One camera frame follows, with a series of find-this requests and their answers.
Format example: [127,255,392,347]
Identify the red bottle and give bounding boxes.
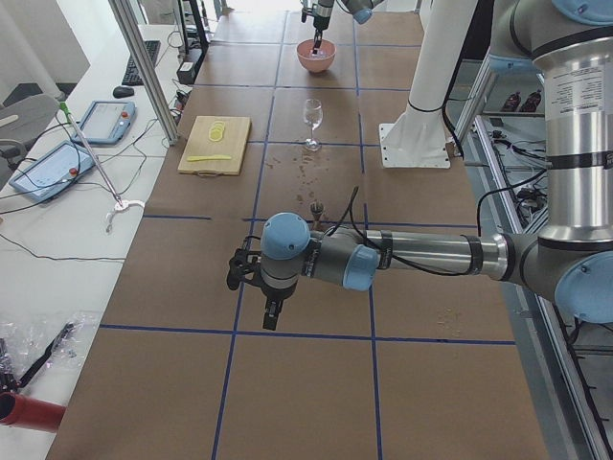
[1,392,66,433]

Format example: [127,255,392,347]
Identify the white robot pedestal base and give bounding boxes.
[379,0,478,169]

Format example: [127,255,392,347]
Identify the black tool in bag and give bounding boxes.
[17,322,75,389]

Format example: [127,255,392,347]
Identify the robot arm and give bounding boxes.
[255,1,612,330]
[301,0,381,55]

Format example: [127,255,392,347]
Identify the clear plastic bag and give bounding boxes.
[1,310,102,392]

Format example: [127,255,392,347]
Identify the grey office chair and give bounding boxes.
[1,94,59,159]

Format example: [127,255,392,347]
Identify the steel double jigger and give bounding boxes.
[309,200,325,230]

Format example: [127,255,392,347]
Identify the blue teach pendant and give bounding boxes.
[9,141,94,203]
[79,100,136,146]

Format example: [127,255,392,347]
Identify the aluminium frame post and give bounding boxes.
[108,0,179,146]

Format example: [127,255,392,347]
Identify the black computer mouse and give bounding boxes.
[112,85,135,99]

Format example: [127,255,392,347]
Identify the yellow plastic knife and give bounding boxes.
[186,154,233,162]

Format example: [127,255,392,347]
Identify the clear wine glass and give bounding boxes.
[303,99,323,151]

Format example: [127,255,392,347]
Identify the black keyboard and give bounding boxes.
[121,39,162,87]

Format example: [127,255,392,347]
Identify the metal rod green tip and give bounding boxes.
[59,102,145,234]

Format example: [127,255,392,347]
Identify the bamboo cutting board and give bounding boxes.
[177,116,251,175]

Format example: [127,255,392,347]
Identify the pink plastic bowl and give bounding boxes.
[296,39,336,73]

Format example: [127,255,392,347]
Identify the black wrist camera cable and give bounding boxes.
[325,186,480,277]

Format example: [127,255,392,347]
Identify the clear ice cube pile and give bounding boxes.
[306,48,329,60]

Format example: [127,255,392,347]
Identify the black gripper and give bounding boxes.
[261,284,296,330]
[312,2,333,54]

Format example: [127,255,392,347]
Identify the black box with label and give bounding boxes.
[176,49,205,85]

